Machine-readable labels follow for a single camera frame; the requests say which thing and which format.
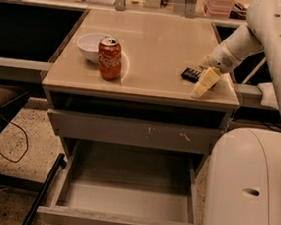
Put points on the white ceramic bowl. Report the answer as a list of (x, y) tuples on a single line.
[(88, 45)]

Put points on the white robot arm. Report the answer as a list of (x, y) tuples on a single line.
[(244, 173)]

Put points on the closed grey top drawer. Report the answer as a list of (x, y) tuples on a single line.
[(133, 132)]

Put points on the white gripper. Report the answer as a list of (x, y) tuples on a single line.
[(220, 58)]

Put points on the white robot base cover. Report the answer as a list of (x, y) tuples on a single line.
[(268, 95)]

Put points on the grey drawer cabinet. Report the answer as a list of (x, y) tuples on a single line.
[(156, 48)]

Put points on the red coca-cola can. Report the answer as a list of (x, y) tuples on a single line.
[(109, 57)]

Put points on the open grey middle drawer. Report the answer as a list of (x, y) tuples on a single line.
[(112, 184)]

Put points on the pink stacked trays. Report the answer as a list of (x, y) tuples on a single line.
[(217, 8)]

